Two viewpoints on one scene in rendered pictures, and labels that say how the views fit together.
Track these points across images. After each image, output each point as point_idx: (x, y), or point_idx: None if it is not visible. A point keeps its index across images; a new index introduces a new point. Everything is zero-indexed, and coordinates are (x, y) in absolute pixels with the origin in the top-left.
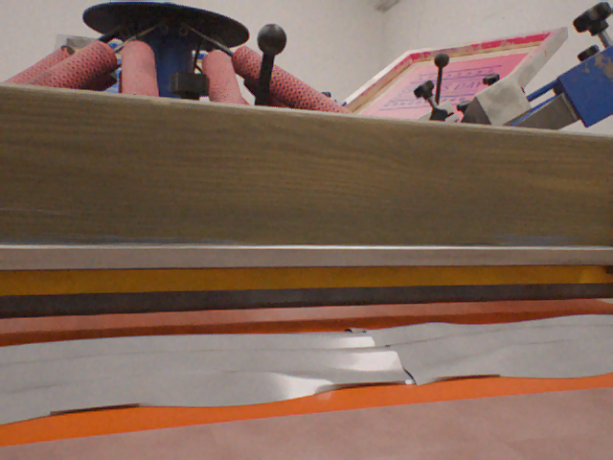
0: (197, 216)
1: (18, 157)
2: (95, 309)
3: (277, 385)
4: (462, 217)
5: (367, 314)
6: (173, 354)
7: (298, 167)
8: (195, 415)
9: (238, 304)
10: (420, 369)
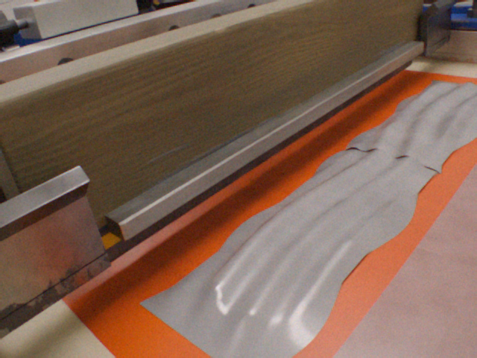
0: (255, 108)
1: (150, 115)
2: (204, 198)
3: (403, 207)
4: (366, 48)
5: (323, 127)
6: (335, 214)
7: (297, 48)
8: (400, 245)
9: (272, 154)
10: (431, 163)
